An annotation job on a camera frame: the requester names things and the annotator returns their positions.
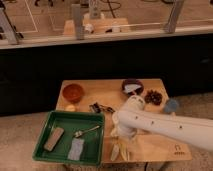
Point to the brown sponge block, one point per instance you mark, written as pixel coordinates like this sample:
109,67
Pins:
53,138

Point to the green plastic tray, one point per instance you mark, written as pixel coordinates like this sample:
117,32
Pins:
72,122

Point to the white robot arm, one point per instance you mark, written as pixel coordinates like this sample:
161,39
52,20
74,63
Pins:
131,117

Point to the dark bowl with cloth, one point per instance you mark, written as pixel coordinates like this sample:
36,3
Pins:
132,87

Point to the metal spoon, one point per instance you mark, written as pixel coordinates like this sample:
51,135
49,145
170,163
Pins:
80,133

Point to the wooden table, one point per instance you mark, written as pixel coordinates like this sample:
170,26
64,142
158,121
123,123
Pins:
145,147

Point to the left metal post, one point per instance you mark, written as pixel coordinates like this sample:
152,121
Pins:
7,27

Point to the middle metal post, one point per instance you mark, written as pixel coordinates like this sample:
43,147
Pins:
78,21

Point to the orange bowl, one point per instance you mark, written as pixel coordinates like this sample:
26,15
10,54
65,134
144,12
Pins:
73,93

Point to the blue round object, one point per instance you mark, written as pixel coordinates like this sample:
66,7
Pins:
171,105

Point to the right metal post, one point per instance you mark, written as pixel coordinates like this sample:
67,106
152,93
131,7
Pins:
170,26

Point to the black binder clip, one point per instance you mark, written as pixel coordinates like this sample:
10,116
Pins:
98,108

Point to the background wooden board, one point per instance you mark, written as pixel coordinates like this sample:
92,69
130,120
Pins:
100,26

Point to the dark grape bunch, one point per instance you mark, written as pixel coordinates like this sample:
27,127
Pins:
153,97

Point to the small yellow fruit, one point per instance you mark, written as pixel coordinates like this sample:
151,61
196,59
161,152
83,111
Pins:
70,108

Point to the metal post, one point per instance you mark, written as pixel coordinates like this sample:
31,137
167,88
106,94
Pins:
7,27
170,26
78,21

